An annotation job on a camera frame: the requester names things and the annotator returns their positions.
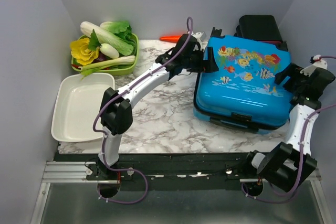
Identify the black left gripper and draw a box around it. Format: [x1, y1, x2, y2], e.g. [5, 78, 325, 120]
[182, 47, 218, 73]

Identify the blue fish print suitcase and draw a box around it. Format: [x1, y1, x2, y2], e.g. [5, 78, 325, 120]
[193, 28, 292, 132]

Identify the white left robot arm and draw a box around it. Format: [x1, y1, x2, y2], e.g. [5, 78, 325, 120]
[94, 34, 219, 179]

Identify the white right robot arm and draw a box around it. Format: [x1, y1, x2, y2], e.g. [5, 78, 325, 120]
[241, 57, 335, 195]

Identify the orange toy carrot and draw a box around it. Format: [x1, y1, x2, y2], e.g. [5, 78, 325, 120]
[160, 35, 181, 43]

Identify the black bag with pink trim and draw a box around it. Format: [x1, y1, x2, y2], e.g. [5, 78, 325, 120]
[234, 15, 283, 45]

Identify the white napa cabbage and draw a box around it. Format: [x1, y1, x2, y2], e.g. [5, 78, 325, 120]
[80, 22, 135, 56]

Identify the green leafy lettuce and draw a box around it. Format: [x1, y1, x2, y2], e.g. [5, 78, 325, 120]
[100, 21, 132, 40]

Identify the green vegetable basket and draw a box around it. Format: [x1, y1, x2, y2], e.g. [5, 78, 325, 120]
[71, 34, 140, 76]

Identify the white radish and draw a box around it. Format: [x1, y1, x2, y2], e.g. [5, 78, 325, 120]
[100, 43, 120, 59]

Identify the purple onion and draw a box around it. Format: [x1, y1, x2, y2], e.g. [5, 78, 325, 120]
[92, 52, 108, 63]

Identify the green white leek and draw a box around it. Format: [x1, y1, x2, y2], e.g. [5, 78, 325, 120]
[80, 56, 137, 77]

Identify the yellow flower cabbage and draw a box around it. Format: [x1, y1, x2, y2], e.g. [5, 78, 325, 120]
[70, 38, 99, 66]

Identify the white rectangular tray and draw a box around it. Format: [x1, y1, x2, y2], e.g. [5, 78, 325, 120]
[51, 73, 115, 143]

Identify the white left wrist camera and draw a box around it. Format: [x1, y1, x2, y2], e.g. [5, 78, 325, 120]
[189, 31, 206, 44]

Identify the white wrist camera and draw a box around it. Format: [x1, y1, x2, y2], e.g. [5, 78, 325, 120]
[189, 31, 206, 44]
[300, 55, 328, 76]

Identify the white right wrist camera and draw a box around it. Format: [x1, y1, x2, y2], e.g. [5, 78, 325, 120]
[300, 55, 328, 76]

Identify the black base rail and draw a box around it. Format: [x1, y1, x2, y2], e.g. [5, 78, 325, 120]
[54, 153, 264, 196]

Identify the aluminium frame rail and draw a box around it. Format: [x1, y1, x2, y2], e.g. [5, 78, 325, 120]
[29, 160, 100, 224]

